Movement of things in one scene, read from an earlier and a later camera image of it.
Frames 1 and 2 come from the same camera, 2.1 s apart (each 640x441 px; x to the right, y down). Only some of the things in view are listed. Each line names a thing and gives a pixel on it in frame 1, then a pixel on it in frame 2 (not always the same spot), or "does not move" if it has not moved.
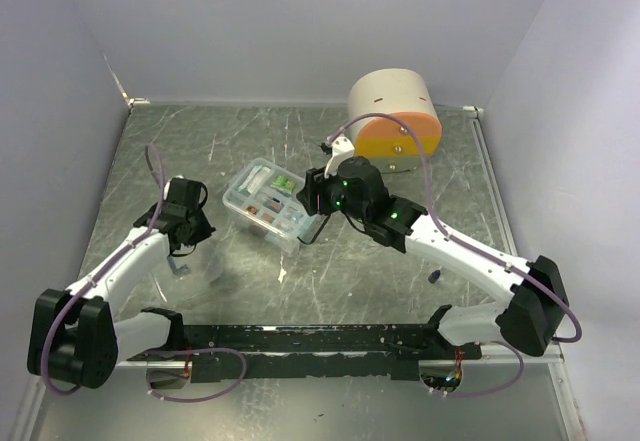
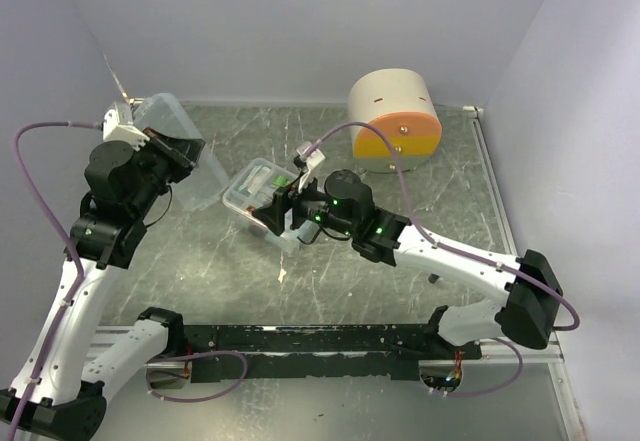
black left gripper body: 201,227 to 165,161
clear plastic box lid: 190,276 to 208,181
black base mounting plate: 289,351 does not move
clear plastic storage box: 261,199 does not move
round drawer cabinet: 391,143 does not move
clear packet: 253,179 does not move
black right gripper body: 322,192 to 300,203
